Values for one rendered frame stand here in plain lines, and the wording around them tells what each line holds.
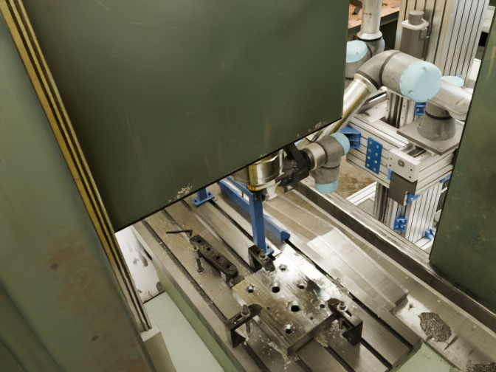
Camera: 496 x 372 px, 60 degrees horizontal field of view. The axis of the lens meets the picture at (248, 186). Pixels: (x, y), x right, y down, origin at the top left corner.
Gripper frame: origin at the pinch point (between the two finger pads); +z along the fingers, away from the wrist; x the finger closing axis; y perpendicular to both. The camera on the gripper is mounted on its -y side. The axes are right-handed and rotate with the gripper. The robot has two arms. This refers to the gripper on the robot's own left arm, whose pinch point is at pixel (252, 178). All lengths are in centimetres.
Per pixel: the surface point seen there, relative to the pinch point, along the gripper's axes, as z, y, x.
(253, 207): -12.1, 27.4, 16.9
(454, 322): -63, 75, -41
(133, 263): 21, 76, 67
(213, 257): 3, 49, 24
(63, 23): 40, -52, -12
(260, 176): 2.7, -6.1, -7.2
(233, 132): 13.1, -25.0, -12.3
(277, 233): -25, 50, 19
